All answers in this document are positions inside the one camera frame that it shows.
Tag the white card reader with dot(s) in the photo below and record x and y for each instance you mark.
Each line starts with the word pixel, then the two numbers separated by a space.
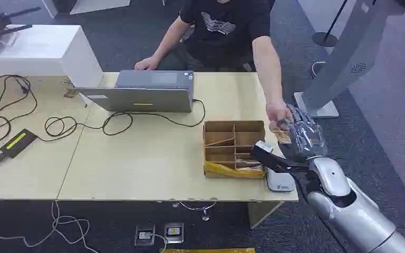
pixel 280 182

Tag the person's right hand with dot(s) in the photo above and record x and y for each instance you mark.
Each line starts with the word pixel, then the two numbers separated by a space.
pixel 147 64

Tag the person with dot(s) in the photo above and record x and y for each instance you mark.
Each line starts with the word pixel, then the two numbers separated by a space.
pixel 223 31

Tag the steel floor socket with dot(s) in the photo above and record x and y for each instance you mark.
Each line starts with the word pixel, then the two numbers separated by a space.
pixel 144 235
pixel 174 232

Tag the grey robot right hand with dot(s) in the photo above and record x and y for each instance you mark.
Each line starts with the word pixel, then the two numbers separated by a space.
pixel 305 139

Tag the wooden desk leg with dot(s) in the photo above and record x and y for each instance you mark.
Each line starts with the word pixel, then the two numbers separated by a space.
pixel 260 213

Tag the white cabinet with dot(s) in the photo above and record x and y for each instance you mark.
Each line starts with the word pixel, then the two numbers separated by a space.
pixel 38 52

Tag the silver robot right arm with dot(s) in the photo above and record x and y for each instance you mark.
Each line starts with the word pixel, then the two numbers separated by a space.
pixel 349 209

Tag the grey kiosk stand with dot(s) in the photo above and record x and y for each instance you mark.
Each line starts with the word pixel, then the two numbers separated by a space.
pixel 345 59

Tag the black power adapter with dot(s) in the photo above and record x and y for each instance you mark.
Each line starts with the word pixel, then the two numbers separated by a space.
pixel 17 142

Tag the white furniture base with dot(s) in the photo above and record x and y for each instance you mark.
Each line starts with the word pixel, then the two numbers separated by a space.
pixel 87 6

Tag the grey laptop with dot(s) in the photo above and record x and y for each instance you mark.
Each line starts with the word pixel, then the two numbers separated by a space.
pixel 143 94

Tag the black stanchion post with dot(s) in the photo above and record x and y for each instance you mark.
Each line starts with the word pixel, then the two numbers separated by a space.
pixel 325 36

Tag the person's left hand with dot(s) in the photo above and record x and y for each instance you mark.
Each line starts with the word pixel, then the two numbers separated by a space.
pixel 276 111

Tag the yellow floor strip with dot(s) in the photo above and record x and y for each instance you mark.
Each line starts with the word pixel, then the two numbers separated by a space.
pixel 209 250

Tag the wooden card box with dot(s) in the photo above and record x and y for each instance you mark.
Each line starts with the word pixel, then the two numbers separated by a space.
pixel 223 139

